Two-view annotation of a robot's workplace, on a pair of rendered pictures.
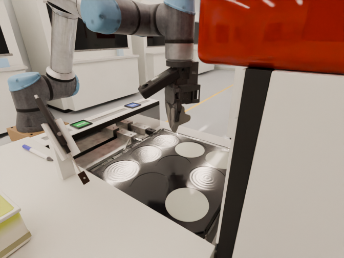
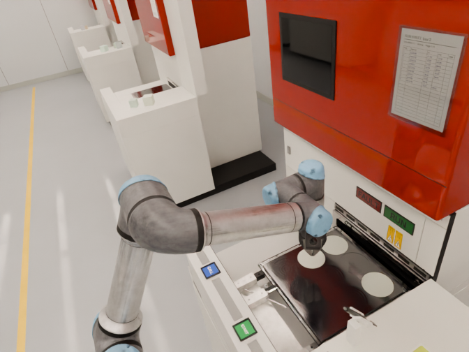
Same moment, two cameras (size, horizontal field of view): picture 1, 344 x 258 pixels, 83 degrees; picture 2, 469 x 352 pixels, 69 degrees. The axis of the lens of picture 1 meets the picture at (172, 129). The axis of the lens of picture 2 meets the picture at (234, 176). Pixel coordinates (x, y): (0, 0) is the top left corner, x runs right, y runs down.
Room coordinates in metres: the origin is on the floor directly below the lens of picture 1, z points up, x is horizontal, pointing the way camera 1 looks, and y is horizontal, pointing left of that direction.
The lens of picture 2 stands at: (0.27, 0.79, 1.89)
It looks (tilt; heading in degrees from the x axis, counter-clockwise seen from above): 34 degrees down; 304
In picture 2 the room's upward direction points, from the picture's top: 9 degrees counter-clockwise
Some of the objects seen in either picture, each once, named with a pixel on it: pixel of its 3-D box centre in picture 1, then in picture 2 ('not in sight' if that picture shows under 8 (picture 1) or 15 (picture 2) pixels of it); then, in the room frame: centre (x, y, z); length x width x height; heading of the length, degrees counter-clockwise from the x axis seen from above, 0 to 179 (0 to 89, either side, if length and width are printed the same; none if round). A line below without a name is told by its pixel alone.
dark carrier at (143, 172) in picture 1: (174, 165); (330, 276); (0.48, -0.01, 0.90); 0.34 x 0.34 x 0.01; 56
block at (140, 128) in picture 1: (140, 128); (245, 282); (0.75, 0.13, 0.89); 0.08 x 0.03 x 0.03; 56
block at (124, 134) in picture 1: (126, 135); (255, 299); (0.68, 0.18, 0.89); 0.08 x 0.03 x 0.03; 56
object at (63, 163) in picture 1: (64, 152); (359, 324); (0.34, 0.22, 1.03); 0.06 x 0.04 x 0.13; 56
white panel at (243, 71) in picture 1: (275, 123); (344, 198); (0.51, -0.30, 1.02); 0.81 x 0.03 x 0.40; 146
